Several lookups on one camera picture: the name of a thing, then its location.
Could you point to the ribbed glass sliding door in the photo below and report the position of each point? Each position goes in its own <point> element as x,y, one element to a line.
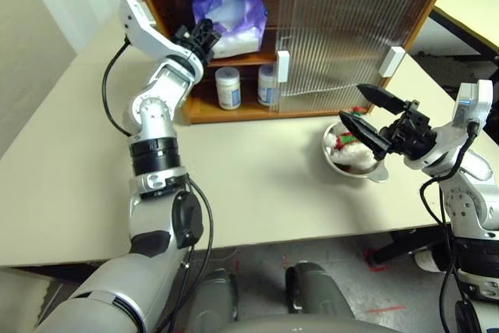
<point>390,17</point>
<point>296,17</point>

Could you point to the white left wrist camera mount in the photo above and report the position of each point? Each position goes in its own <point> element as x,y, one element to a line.
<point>144,32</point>

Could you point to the purple tissue pack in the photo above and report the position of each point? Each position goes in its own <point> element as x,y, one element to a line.
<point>238,13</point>

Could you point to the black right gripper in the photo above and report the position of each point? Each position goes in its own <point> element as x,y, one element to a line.
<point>413,138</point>

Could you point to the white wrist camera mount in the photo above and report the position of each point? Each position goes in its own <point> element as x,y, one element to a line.
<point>144,32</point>
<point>448,142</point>

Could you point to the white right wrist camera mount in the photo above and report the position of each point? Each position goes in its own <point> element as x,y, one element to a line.
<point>448,142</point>

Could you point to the grey robot torso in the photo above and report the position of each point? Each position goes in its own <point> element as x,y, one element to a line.
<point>304,325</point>

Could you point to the beige side table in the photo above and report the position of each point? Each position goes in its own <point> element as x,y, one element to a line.
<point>468,5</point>

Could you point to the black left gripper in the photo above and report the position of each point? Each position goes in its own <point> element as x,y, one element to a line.
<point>193,49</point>

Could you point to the grey rounded shape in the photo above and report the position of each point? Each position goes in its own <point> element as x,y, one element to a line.
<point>216,294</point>
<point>317,290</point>

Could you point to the white lidded jar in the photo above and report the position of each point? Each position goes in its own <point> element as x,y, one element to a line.
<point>228,89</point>
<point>266,85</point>

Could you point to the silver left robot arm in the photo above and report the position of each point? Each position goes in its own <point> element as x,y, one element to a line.
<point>156,114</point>

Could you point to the black table leg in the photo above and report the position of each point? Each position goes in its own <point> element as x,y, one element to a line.
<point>401,245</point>

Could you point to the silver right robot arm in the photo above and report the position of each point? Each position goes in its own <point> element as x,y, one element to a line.
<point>468,200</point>

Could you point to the white plush bear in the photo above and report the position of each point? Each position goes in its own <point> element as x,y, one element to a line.
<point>351,153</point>

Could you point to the metal bowl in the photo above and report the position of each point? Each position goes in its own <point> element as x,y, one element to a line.
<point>376,175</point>

